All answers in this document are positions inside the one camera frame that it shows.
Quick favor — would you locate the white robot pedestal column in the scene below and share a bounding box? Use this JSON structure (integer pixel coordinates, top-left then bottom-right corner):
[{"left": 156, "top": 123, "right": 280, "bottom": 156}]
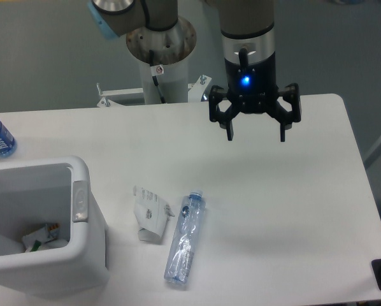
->
[{"left": 126, "top": 17, "right": 197, "bottom": 105}]

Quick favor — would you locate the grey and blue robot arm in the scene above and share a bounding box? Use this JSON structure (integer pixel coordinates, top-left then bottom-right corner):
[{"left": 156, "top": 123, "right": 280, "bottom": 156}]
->
[{"left": 87, "top": 1, "right": 301, "bottom": 139}]

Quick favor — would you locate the clear plastic bottle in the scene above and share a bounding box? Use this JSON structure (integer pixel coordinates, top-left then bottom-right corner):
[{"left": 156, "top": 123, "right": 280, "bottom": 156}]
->
[{"left": 164, "top": 189, "right": 206, "bottom": 286}]

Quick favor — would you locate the white paper wrapper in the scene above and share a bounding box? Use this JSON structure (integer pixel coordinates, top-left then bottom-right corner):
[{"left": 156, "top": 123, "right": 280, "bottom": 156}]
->
[{"left": 133, "top": 185, "right": 175, "bottom": 245}]

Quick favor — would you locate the white metal base frame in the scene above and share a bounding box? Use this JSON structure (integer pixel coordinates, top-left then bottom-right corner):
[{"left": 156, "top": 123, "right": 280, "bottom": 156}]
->
[{"left": 96, "top": 75, "right": 212, "bottom": 108}]

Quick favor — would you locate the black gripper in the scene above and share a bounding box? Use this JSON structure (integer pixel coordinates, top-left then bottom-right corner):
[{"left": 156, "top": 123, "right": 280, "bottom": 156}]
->
[{"left": 208, "top": 50, "right": 303, "bottom": 143}]

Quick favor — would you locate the trash inside the can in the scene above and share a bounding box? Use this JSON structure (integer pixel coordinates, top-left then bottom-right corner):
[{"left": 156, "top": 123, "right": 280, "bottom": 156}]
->
[{"left": 22, "top": 223, "right": 69, "bottom": 252}]

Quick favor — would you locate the black cable on pedestal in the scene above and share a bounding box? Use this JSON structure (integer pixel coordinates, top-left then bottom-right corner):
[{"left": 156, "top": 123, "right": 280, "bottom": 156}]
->
[{"left": 148, "top": 49, "right": 166, "bottom": 104}]

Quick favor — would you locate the white plastic trash can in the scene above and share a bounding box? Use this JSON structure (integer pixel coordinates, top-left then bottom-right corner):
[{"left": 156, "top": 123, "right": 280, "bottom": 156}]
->
[{"left": 0, "top": 156, "right": 110, "bottom": 296}]

